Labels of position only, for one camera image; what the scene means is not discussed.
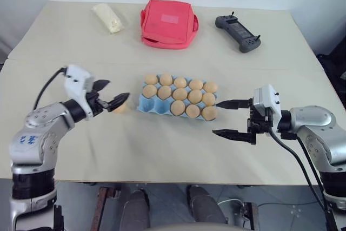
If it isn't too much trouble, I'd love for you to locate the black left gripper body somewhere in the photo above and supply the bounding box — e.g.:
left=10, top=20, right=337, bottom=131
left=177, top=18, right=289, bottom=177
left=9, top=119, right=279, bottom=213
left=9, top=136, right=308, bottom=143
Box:
left=86, top=91, right=109, bottom=117

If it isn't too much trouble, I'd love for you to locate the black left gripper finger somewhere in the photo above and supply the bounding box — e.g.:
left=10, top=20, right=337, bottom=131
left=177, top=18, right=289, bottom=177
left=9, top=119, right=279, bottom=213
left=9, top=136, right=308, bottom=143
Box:
left=106, top=93, right=131, bottom=112
left=92, top=79, right=111, bottom=91

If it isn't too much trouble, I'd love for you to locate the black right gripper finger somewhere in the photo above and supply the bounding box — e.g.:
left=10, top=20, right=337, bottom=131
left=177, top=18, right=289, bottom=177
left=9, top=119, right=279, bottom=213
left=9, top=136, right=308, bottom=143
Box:
left=215, top=98, right=254, bottom=110
left=211, top=129, right=252, bottom=143

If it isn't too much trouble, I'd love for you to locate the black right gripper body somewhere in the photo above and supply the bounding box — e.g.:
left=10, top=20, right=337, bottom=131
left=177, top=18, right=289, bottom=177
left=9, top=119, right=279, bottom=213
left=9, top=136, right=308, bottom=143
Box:
left=246, top=97, right=274, bottom=146

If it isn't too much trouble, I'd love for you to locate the blue egg carton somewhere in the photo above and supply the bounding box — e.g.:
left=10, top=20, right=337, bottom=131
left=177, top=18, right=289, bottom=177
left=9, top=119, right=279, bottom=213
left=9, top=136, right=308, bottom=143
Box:
left=136, top=73, right=220, bottom=122

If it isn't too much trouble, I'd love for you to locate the cream plastic packet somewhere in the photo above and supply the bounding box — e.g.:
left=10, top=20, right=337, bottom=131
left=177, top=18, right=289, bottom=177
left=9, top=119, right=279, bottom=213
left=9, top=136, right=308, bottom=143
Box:
left=91, top=3, right=126, bottom=35

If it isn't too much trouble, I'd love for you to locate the grey handheld remote controller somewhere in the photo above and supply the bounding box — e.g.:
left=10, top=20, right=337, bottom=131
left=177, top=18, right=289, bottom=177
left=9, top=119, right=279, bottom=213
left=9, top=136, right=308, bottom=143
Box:
left=215, top=11, right=262, bottom=54

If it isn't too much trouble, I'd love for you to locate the dark rounded shape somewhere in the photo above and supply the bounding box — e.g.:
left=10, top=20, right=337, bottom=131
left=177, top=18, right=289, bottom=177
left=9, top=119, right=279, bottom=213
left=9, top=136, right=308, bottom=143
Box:
left=186, top=184, right=228, bottom=224
left=122, top=189, right=151, bottom=231

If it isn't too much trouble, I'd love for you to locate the red fabric bag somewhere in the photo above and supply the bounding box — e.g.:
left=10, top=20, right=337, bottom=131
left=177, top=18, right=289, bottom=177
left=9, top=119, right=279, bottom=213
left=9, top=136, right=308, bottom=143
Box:
left=139, top=0, right=199, bottom=50

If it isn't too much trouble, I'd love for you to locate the black bulky object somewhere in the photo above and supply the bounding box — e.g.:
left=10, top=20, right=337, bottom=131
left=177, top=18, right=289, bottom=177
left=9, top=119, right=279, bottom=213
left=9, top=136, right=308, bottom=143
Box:
left=315, top=32, right=346, bottom=109

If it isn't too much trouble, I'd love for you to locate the rusty metal bar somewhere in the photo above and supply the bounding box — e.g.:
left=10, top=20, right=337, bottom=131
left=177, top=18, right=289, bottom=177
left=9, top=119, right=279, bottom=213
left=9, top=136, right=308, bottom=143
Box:
left=90, top=186, right=121, bottom=231

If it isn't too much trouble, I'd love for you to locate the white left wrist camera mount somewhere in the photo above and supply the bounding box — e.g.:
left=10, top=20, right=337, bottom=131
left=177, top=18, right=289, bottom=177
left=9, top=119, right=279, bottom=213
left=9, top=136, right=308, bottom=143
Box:
left=64, top=64, right=96, bottom=118

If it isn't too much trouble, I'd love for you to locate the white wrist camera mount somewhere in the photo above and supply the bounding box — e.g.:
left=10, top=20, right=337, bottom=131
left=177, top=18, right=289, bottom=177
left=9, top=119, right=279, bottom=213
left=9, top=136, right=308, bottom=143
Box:
left=252, top=83, right=283, bottom=127
left=64, top=64, right=96, bottom=118

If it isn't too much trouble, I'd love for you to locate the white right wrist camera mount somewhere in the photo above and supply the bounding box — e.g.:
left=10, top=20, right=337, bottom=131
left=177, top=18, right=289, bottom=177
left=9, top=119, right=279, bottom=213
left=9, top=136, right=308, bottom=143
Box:
left=252, top=83, right=283, bottom=127

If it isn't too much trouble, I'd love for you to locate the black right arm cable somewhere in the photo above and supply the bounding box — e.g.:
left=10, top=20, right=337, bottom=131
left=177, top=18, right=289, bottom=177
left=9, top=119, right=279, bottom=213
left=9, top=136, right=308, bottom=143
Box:
left=267, top=128, right=335, bottom=231
left=296, top=135, right=329, bottom=210

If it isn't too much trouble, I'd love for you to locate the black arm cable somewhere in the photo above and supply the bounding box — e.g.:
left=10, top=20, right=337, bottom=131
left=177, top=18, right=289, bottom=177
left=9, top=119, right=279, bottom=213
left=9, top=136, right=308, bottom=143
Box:
left=33, top=65, right=69, bottom=110
left=296, top=135, right=329, bottom=210
left=267, top=128, right=335, bottom=231

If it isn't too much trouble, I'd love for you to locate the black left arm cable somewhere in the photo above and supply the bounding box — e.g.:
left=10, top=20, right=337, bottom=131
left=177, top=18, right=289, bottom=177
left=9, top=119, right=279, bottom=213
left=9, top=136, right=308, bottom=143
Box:
left=33, top=65, right=69, bottom=110

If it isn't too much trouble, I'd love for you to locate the white floor cable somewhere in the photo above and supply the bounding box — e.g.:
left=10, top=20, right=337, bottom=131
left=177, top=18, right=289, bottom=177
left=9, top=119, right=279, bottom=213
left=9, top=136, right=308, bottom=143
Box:
left=217, top=198, right=244, bottom=208

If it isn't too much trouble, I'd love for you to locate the black metal bracket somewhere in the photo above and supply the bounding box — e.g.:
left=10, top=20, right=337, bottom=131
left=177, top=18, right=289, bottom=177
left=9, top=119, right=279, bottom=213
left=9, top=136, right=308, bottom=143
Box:
left=234, top=201, right=261, bottom=231

